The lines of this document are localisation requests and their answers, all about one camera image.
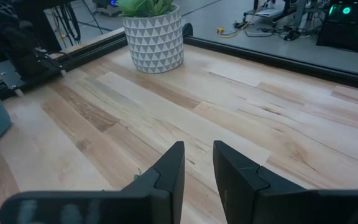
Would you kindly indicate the black computer with green light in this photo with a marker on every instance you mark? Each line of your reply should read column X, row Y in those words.
column 346, row 25

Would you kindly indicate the metal equipment stand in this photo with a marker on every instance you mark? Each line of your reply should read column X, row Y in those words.
column 272, row 12

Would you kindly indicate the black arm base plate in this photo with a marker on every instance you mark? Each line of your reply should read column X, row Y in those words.
column 8, row 74

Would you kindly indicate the potted green succulent plant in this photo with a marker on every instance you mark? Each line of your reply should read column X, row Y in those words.
column 154, row 40

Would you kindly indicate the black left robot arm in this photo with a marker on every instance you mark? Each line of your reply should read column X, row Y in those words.
column 20, row 34

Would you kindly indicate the black aluminium table frame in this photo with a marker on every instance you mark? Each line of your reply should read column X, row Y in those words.
column 259, row 59

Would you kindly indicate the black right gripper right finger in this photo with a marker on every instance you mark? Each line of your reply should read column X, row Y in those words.
column 244, row 193

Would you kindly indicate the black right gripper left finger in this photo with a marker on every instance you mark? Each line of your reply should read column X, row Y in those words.
column 172, row 186

